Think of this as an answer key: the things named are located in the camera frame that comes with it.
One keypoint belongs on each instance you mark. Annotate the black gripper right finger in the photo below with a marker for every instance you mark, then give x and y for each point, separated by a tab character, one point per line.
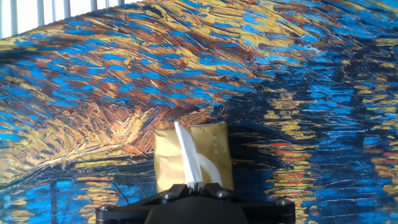
267	213

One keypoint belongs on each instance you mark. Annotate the gold tissue pack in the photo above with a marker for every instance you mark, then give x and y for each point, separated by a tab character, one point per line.
166	161

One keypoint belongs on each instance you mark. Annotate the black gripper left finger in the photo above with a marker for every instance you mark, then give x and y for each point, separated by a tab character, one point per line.
124	213

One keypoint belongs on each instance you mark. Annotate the starry night painted tablecloth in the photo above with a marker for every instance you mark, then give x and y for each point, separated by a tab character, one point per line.
280	77

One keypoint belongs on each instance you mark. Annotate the white paper napkin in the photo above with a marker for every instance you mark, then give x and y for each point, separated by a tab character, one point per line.
189	158

